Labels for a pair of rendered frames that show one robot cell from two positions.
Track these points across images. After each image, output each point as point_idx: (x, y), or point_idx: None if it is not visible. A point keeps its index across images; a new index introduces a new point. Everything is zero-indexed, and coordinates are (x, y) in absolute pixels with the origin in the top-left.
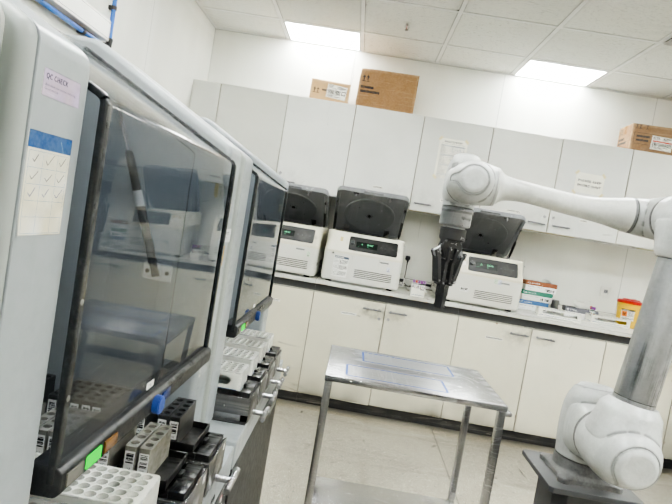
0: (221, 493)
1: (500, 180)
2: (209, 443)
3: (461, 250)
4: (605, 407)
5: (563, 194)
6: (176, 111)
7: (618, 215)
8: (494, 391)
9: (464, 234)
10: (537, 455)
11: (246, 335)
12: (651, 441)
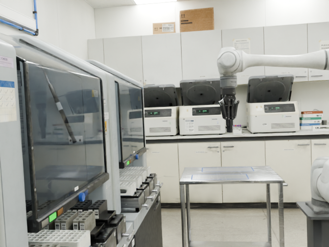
0: (129, 245)
1: (243, 57)
2: (116, 218)
3: (235, 99)
4: (326, 166)
5: (281, 57)
6: (68, 60)
7: (316, 61)
8: (276, 174)
9: (234, 90)
10: (304, 203)
11: (135, 169)
12: None
